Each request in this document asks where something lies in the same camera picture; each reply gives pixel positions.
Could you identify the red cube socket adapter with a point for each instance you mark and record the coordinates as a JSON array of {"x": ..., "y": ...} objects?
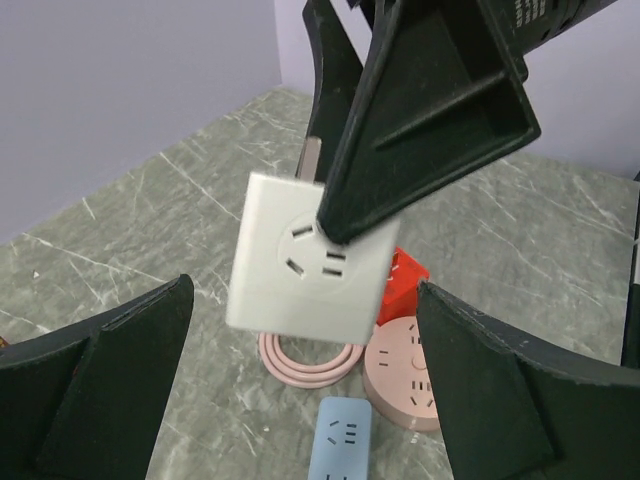
[{"x": 400, "y": 296}]

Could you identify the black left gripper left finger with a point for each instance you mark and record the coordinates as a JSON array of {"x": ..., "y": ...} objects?
[{"x": 87, "y": 401}]

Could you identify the pink round power strip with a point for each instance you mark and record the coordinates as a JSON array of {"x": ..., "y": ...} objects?
[{"x": 395, "y": 376}]

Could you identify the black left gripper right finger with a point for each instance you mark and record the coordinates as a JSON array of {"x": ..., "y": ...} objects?
[{"x": 514, "y": 406}]

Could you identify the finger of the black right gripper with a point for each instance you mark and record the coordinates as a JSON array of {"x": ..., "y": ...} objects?
[{"x": 337, "y": 73}]

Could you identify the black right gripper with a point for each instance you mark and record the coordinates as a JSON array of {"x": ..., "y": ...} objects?
[{"x": 441, "y": 96}]

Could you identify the blue power strip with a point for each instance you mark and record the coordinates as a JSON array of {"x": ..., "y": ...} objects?
[{"x": 342, "y": 440}]

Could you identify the white square socket adapter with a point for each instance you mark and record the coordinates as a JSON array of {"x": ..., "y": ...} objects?
[{"x": 289, "y": 279}]

